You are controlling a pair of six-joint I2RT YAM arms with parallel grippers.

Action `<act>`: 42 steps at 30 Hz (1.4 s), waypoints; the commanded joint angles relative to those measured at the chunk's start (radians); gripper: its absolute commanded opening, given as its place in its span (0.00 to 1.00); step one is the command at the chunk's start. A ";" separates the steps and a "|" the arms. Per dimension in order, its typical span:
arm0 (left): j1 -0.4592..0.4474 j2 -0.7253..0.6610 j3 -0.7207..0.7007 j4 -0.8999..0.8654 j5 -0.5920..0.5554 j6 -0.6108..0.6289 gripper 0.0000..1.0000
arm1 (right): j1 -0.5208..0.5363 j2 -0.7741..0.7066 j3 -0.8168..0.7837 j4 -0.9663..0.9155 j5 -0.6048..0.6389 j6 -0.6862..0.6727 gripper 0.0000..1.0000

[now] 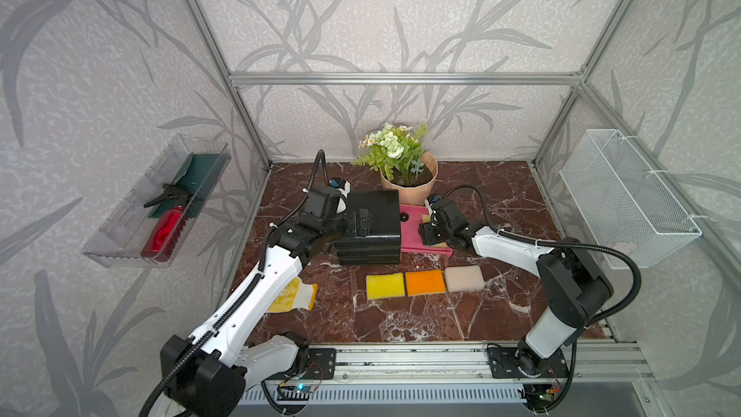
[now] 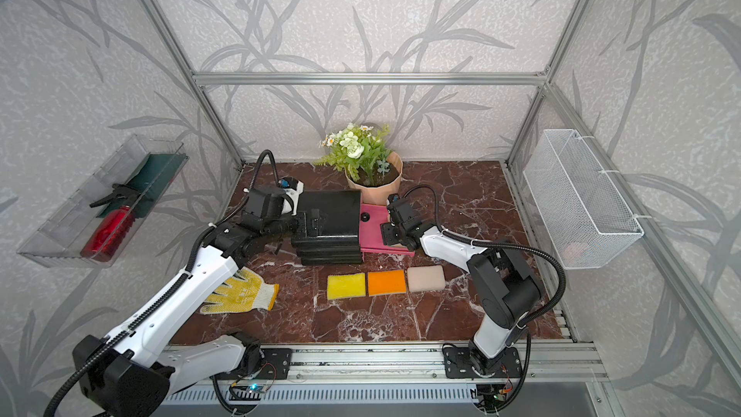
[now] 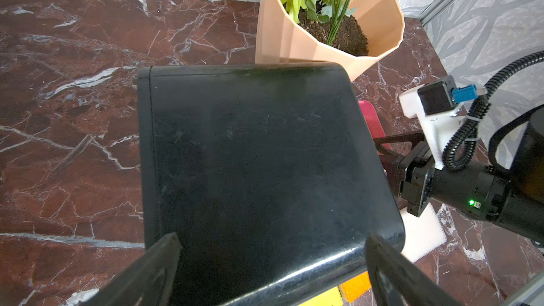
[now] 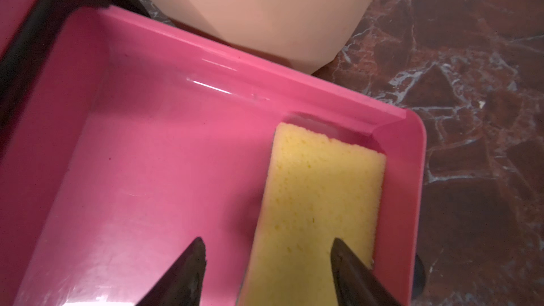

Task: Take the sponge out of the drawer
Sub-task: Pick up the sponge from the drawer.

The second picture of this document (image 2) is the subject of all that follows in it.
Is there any artificial green flower plant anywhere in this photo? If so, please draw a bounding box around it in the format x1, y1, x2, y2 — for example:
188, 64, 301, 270
314, 123, 392, 186

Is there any black mini drawer cabinet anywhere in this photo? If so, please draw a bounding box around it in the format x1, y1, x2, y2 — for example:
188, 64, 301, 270
291, 190, 363, 266

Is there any clear plastic wall tray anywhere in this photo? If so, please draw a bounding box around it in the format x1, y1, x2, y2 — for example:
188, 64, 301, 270
19, 134, 188, 268

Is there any red handled garden tool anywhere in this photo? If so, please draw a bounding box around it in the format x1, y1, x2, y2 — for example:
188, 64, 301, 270
80, 206, 135, 263

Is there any pink item in basket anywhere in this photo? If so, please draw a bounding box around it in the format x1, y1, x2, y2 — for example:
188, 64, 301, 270
561, 242, 590, 268

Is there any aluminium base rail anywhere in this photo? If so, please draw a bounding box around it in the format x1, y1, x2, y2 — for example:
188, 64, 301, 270
164, 340, 623, 416

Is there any yellow white work glove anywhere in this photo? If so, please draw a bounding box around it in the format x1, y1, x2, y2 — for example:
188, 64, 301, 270
199, 268, 280, 316

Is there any beige ribbed flower pot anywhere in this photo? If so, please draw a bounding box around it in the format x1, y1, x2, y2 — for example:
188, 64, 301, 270
345, 152, 403, 207

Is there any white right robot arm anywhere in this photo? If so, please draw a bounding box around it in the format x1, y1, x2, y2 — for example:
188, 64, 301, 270
381, 185, 567, 378

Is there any aluminium cage frame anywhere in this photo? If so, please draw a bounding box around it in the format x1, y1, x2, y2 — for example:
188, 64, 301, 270
138, 0, 740, 384

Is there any white wire mesh basket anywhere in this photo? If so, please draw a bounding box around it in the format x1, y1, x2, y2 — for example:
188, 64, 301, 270
524, 129, 645, 270

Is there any dark green pad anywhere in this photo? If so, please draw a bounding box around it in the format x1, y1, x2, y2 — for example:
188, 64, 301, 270
89, 154, 187, 219

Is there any pink drawer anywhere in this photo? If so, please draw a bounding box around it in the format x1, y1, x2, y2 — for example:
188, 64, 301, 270
359, 204, 414, 256

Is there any bright yellow sponge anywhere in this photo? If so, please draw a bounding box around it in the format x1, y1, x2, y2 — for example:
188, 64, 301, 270
327, 273, 367, 300

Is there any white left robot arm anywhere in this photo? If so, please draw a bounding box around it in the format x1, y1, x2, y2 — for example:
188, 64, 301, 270
44, 177, 304, 416

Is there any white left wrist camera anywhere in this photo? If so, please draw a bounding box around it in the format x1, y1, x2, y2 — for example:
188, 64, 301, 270
278, 177, 304, 215

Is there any orange white sponge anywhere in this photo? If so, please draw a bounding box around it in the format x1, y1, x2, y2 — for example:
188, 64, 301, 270
406, 266, 446, 293

